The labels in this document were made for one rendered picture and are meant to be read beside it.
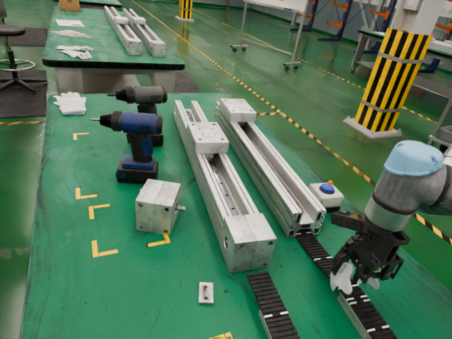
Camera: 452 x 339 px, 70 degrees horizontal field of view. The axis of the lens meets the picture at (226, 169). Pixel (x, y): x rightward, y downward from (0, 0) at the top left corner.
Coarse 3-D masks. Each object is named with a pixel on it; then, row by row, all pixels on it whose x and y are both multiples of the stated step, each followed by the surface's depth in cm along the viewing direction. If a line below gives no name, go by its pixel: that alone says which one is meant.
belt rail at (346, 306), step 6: (342, 300) 71; (342, 306) 70; (348, 306) 68; (348, 312) 68; (354, 318) 67; (354, 324) 66; (360, 324) 65; (360, 330) 65; (366, 330) 63; (366, 336) 64
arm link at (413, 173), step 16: (400, 144) 54; (416, 144) 54; (400, 160) 52; (416, 160) 50; (432, 160) 50; (384, 176) 55; (400, 176) 52; (416, 176) 51; (432, 176) 51; (384, 192) 55; (400, 192) 53; (416, 192) 52; (432, 192) 51; (400, 208) 54; (416, 208) 55
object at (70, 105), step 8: (56, 96) 144; (64, 96) 145; (72, 96) 147; (56, 104) 141; (64, 104) 139; (72, 104) 140; (80, 104) 142; (64, 112) 133; (72, 112) 134; (80, 112) 136
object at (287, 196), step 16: (224, 128) 137; (240, 128) 124; (256, 128) 126; (240, 144) 119; (256, 144) 123; (240, 160) 119; (256, 160) 105; (272, 160) 110; (256, 176) 106; (272, 176) 97; (288, 176) 100; (272, 192) 94; (288, 192) 96; (304, 192) 92; (272, 208) 95; (288, 208) 86; (304, 208) 92; (320, 208) 86; (288, 224) 87; (304, 224) 86; (320, 224) 89
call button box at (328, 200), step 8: (312, 184) 101; (320, 184) 101; (312, 192) 99; (320, 192) 97; (328, 192) 97; (336, 192) 98; (320, 200) 96; (328, 200) 96; (336, 200) 97; (328, 208) 98; (336, 208) 99
